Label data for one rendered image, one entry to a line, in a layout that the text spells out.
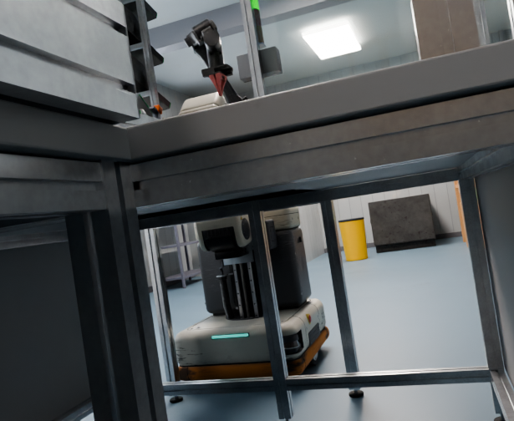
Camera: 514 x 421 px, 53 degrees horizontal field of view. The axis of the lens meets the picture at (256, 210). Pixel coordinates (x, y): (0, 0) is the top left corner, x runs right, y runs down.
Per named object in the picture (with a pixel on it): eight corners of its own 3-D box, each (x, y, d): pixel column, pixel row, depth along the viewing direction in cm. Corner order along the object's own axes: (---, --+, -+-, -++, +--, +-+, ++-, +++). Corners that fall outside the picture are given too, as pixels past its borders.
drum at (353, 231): (368, 259, 701) (362, 217, 702) (342, 262, 712) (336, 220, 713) (371, 256, 736) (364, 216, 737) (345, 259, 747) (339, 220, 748)
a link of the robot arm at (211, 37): (211, 21, 190) (191, 33, 190) (208, 7, 178) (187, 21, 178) (229, 48, 190) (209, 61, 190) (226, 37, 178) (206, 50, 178)
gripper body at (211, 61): (227, 68, 183) (224, 48, 183) (201, 74, 186) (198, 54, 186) (233, 73, 189) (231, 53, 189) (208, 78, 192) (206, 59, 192)
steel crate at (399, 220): (437, 240, 836) (430, 193, 838) (437, 246, 732) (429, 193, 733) (379, 246, 867) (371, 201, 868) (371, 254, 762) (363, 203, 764)
